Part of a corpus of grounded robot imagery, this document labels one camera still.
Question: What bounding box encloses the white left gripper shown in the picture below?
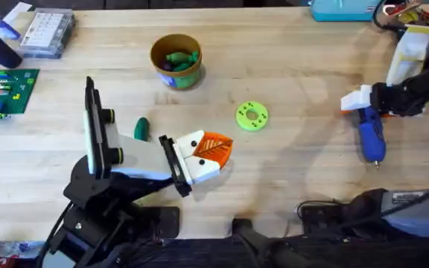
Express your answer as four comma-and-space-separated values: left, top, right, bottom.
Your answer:
101, 107, 235, 199

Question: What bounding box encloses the green vegetable toy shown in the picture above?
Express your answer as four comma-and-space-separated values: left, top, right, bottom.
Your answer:
133, 116, 151, 143

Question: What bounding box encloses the green disc with holes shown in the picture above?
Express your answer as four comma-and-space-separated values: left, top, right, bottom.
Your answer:
235, 100, 270, 133

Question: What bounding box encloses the white and yellow bag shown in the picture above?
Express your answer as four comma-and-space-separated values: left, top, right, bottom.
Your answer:
385, 23, 429, 87

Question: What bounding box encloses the teal box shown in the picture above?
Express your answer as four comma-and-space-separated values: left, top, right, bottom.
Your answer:
308, 0, 382, 23

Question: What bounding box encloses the heap of small tools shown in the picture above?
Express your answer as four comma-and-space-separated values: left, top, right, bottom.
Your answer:
381, 0, 429, 29

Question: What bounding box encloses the brown tub with toys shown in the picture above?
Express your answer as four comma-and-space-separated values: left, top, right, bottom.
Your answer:
149, 33, 204, 91

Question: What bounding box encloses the clear plastic parts box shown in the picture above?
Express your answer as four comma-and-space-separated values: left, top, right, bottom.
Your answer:
18, 7, 76, 60

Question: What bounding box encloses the green board with blocks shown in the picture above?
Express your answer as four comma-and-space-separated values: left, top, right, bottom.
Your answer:
0, 68, 41, 121

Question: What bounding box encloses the white paper sheet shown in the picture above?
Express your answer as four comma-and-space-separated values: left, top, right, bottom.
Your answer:
1, 1, 34, 27

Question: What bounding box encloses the black cable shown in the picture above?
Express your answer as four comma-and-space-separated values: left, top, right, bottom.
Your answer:
372, 2, 402, 39

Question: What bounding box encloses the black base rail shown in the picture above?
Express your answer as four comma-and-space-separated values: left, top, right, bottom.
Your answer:
42, 217, 429, 268

